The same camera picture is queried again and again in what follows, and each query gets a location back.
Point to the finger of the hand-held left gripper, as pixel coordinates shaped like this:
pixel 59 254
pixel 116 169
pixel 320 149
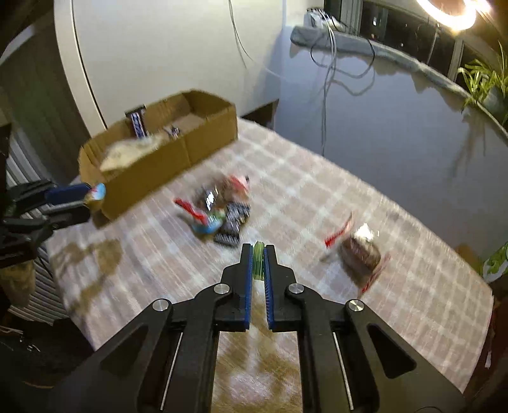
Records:
pixel 67 192
pixel 67 216

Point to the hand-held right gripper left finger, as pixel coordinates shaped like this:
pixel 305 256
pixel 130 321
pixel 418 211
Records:
pixel 248 286

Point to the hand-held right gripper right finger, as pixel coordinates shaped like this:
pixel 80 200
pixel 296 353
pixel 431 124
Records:
pixel 269 290

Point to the green candy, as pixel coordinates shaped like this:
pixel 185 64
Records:
pixel 258 262

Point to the blue white snack packet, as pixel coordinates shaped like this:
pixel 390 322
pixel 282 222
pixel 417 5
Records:
pixel 97 193

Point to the sandwich pack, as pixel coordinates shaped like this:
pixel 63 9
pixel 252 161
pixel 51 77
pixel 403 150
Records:
pixel 131 151

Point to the brown chocolate bar blue label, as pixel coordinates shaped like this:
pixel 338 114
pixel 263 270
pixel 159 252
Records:
pixel 137 123

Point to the brown cardboard box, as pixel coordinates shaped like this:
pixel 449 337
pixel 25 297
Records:
pixel 198 143

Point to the person's left forearm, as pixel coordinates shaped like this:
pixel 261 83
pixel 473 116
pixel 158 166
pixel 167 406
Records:
pixel 16 286

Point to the grey striped cloth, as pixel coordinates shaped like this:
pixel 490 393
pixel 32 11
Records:
pixel 35 286

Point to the black snack packet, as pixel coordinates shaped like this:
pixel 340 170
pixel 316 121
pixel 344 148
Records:
pixel 234 222

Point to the blue green snack packet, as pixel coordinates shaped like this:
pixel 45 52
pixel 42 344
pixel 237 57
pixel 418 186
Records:
pixel 206 226

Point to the small red stick packet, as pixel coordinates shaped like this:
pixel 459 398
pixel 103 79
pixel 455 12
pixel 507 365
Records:
pixel 190 208

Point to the dark patterned snack packet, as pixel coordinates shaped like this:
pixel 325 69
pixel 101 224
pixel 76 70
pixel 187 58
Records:
pixel 209 197

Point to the red wrapped dark cake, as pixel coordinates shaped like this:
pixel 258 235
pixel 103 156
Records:
pixel 361 252

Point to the green paper bag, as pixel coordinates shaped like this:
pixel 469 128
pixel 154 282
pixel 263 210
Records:
pixel 498 262

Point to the grey windowsill cloth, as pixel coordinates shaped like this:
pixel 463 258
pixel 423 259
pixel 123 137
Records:
pixel 397 53

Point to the white power strip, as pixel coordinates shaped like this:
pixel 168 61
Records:
pixel 315 18

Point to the potted spider plant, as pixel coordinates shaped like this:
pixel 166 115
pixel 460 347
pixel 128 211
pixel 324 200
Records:
pixel 496 99

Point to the black light tripod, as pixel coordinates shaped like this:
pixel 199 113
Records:
pixel 434 43

